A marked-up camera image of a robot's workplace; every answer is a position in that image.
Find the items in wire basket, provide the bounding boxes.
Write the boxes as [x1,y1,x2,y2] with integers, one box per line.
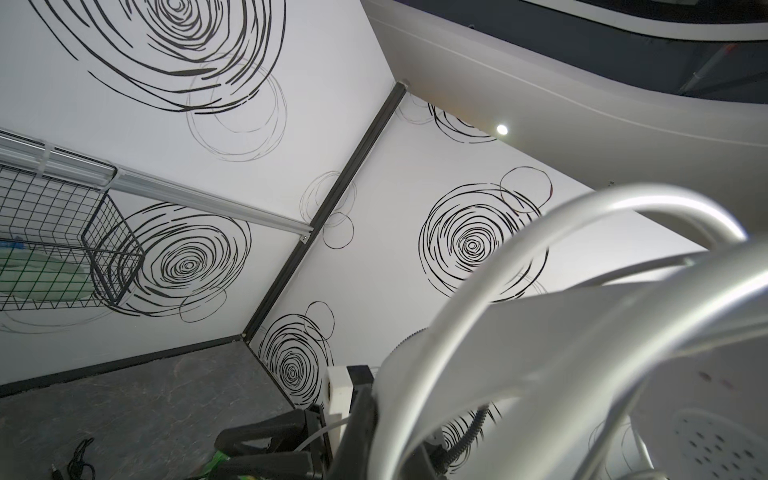
[1,242,95,303]

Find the green snack packet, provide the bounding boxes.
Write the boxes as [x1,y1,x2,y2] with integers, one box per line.
[185,451,231,480]

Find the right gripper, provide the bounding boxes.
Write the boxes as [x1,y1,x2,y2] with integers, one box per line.
[206,407,327,479]

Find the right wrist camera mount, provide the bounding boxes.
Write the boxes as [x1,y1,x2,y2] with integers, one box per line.
[321,365,374,423]

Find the black wire basket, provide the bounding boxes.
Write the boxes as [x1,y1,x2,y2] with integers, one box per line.
[1,165,145,311]

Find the white headphones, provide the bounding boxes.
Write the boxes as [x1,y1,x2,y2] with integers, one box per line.
[367,184,767,479]

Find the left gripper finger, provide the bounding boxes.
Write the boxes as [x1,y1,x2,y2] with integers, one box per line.
[326,386,436,480]

